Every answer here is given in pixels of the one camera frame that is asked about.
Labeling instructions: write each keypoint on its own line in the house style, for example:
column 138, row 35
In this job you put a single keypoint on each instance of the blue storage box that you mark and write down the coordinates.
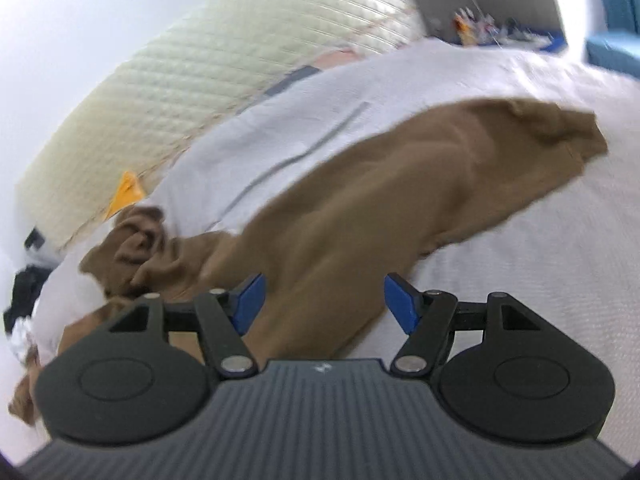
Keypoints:
column 554, row 45

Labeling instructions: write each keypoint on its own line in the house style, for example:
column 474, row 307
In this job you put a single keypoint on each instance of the blue chair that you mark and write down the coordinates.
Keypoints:
column 615, row 50

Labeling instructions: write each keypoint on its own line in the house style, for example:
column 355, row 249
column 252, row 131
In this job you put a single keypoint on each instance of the brown hoodie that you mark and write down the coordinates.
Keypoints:
column 350, row 210

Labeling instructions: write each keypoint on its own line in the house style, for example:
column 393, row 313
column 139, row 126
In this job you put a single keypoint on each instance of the black clothes pile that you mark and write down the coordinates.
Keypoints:
column 22, row 290

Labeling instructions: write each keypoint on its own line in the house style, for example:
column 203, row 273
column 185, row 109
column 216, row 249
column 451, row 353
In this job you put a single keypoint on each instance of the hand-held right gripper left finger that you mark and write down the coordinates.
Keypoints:
column 250, row 300

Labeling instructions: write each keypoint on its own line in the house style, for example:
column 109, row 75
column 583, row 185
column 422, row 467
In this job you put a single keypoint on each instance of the light grey duvet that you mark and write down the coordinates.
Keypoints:
column 500, row 285

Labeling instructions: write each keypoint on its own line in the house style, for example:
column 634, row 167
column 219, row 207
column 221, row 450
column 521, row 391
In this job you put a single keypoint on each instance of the cream quilted headboard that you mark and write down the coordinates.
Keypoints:
column 200, row 70

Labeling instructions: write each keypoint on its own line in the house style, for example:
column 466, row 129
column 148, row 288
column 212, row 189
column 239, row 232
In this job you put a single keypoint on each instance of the white clothes pile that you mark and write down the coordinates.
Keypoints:
column 22, row 340

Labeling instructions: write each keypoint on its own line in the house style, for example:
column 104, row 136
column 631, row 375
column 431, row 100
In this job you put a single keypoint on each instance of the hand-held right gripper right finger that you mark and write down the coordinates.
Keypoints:
column 400, row 305

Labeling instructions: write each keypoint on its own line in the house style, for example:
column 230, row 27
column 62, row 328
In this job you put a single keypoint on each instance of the yellow pillow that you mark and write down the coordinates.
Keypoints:
column 125, row 195

